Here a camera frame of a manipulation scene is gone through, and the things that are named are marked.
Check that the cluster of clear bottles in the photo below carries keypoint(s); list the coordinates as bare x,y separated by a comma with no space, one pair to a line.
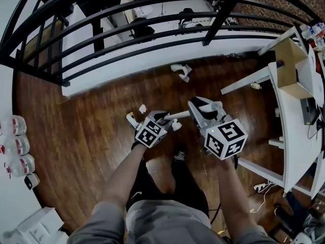
316,33

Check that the pack of clear water bottles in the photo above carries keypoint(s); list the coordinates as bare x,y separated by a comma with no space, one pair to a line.
15,147

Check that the grey electronic device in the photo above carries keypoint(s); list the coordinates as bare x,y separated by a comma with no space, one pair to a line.
308,110

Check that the white power strip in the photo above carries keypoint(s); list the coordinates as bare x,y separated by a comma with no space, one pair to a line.
261,186

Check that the small white black device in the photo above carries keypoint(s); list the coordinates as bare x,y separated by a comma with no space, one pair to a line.
31,181

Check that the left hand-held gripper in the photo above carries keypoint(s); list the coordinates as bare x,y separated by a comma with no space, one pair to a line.
149,135

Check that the white torn paper trash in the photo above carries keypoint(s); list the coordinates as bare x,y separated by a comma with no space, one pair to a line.
176,67

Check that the white desk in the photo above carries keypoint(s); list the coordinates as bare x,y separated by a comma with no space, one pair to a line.
292,126

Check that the person's grey shirt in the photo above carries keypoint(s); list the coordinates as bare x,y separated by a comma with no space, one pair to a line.
157,222

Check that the white curled paper trash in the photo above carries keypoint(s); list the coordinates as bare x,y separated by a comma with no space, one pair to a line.
186,74

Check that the white cardboard box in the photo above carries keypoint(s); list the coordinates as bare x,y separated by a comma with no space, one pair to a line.
38,226

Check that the small clear plastic bottle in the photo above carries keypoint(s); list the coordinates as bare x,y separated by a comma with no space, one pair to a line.
256,86

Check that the person's right forearm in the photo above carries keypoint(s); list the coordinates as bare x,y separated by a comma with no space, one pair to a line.
232,194

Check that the black metal railing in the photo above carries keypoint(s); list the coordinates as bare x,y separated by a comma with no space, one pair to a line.
106,32

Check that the open cardboard box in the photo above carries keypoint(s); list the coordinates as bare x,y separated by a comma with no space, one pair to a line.
292,67

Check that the person's left forearm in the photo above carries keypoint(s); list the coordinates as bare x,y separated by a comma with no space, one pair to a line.
124,171

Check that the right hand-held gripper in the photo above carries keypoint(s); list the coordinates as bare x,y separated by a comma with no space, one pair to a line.
224,138

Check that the person's black trousers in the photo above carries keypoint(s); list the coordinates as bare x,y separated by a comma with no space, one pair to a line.
149,184

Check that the brown wooden floor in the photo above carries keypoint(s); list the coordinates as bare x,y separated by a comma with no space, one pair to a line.
83,126

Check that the person's black shoe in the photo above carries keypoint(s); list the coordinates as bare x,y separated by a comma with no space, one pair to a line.
179,153

